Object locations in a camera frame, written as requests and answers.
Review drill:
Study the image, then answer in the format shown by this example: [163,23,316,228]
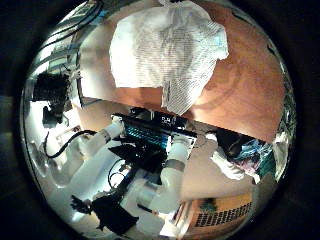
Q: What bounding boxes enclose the black overhead cable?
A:
[42,0,105,51]

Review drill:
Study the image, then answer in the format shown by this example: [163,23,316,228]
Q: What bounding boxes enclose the white striped clothing piece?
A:
[108,0,230,116]

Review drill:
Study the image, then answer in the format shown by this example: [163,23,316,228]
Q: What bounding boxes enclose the person in dark top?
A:
[205,129,278,184]

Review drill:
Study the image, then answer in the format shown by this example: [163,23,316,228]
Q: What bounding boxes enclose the thin black looped cable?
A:
[107,158,129,190]

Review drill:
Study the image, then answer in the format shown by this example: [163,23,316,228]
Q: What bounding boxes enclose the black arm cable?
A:
[43,129,98,159]

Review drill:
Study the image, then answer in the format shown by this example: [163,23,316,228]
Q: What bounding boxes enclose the orange rack with grid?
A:
[185,192,254,235]

